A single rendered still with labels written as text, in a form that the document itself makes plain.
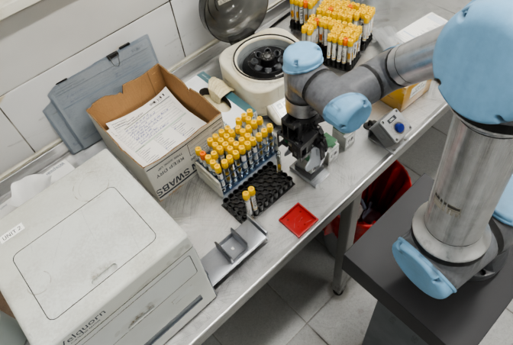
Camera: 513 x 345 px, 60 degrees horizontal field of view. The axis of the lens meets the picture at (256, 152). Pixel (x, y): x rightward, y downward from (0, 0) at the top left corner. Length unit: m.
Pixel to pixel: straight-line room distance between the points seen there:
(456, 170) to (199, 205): 0.70
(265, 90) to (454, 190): 0.70
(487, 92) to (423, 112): 0.86
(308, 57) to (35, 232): 0.57
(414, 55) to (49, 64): 0.86
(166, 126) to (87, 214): 0.47
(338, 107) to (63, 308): 0.55
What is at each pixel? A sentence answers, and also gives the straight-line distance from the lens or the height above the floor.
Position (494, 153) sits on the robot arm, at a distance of 0.56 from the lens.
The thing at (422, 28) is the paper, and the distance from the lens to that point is 1.59.
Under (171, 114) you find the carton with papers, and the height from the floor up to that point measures 0.94.
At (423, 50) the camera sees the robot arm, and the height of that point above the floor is 1.36.
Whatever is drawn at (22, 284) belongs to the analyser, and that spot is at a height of 1.18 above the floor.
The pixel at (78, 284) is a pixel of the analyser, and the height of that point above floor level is 1.18.
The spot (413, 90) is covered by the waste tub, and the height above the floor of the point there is 0.94.
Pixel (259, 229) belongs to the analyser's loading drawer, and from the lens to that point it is 1.03.
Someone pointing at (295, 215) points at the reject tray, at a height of 0.88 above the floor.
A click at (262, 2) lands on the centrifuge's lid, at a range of 1.42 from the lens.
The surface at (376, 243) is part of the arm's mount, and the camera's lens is 0.99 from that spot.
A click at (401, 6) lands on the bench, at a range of 1.70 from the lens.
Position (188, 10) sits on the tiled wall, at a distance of 1.38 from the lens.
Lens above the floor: 1.83
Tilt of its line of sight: 52 degrees down
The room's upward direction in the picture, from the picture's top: 9 degrees counter-clockwise
